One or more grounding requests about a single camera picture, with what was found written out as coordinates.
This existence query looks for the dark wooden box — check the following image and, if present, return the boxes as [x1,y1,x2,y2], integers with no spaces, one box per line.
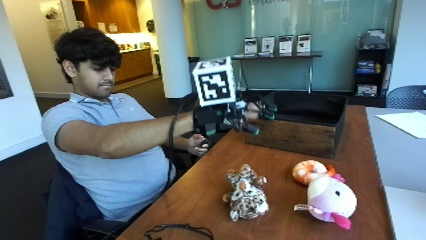
[244,91,349,159]

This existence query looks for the white marker cube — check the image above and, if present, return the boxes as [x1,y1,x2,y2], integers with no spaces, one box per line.
[191,56,239,108]

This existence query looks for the black console table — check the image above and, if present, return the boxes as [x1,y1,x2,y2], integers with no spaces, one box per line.
[231,51,324,94]

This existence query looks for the framed display card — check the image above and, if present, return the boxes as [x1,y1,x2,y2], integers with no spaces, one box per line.
[279,34,295,55]
[260,35,277,55]
[296,33,313,54]
[243,36,259,56]

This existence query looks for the orange shrimp plush toy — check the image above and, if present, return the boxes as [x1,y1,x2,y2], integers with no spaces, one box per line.
[292,159,337,186]

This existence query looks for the spotted leopard plush toy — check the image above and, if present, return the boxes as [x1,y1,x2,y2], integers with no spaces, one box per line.
[221,163,271,222]

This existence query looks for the black magazine shelf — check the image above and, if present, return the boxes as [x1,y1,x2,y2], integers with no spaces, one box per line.
[352,28,392,99]

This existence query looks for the pink white plush toy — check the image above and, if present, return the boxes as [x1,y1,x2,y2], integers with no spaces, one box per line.
[293,173,359,231]

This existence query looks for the white paper sheet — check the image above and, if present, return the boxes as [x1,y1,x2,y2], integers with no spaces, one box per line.
[375,111,426,140]

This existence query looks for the wooden reception counter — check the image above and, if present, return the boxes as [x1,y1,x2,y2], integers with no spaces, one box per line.
[114,48,155,85]

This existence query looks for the grey mesh chair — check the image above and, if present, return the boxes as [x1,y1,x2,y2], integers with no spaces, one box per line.
[385,84,426,111]

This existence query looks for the the person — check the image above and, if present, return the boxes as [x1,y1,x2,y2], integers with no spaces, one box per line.
[42,27,211,222]

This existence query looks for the dark blue office chair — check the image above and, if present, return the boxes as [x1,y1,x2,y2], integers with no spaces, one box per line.
[42,161,135,240]

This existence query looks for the black glove cable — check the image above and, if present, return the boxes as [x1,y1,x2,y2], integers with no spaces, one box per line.
[164,96,198,191]

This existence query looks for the dark wall picture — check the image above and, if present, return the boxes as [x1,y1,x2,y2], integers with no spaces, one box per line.
[0,59,15,100]

